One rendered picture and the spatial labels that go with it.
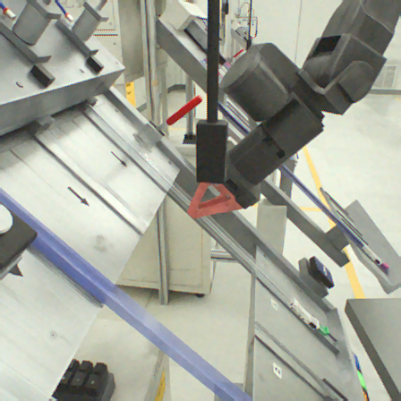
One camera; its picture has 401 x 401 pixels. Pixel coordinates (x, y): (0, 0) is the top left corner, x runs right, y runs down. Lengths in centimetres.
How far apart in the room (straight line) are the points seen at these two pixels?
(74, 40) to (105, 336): 56
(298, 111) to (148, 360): 53
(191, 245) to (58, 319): 131
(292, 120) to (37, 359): 33
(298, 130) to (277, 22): 753
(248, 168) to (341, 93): 13
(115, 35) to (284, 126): 103
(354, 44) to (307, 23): 754
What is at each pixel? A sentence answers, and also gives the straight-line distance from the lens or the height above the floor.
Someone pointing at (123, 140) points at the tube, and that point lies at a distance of 47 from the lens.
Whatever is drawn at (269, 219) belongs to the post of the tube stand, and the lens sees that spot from 83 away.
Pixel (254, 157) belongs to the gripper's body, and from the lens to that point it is 43.
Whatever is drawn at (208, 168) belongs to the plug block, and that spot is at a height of 109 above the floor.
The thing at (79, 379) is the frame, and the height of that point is 68.
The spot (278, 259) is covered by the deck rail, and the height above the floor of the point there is 83.
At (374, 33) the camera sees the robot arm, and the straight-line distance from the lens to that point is 45.
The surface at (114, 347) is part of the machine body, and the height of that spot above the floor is 62.
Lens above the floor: 118
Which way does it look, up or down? 26 degrees down
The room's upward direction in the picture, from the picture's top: straight up
